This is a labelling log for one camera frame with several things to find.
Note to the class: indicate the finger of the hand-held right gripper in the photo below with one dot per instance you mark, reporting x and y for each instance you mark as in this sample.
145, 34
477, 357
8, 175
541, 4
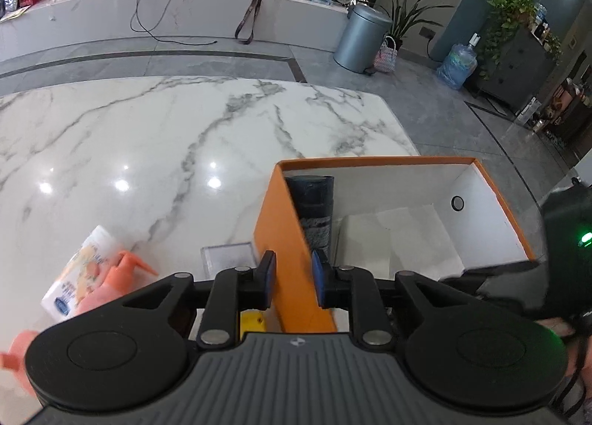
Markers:
499, 271

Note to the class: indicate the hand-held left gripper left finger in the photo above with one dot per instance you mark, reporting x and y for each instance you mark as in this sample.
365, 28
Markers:
266, 278

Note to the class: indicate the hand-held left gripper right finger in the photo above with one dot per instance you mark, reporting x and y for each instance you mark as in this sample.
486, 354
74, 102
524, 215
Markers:
318, 278

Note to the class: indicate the orange cardboard box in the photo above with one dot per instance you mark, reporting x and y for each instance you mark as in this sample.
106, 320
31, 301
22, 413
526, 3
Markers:
282, 230

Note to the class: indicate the white lotion tube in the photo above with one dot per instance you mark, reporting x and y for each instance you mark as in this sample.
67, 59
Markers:
81, 267

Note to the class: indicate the person's right hand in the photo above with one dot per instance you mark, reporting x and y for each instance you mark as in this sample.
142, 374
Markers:
580, 358

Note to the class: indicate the clear plastic case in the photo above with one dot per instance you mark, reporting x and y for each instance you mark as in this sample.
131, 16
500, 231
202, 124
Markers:
226, 258

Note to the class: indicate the small yellow object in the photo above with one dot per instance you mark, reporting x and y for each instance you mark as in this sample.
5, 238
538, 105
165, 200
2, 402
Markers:
252, 321

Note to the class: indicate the black cylindrical bottle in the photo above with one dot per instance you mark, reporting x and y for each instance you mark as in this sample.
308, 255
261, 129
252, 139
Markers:
310, 207

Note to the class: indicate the blue water jug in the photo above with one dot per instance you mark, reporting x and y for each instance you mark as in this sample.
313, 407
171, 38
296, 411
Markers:
458, 64

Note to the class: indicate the grey metal trash can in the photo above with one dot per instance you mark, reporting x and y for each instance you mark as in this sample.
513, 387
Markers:
358, 38

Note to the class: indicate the trailing green plant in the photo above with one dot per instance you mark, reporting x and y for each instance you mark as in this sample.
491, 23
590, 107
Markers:
508, 13

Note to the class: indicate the long-leaf potted plant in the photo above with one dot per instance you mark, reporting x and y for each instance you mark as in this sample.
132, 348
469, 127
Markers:
407, 17

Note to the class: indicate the wall outlet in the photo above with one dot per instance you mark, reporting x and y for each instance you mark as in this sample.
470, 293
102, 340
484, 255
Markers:
428, 32

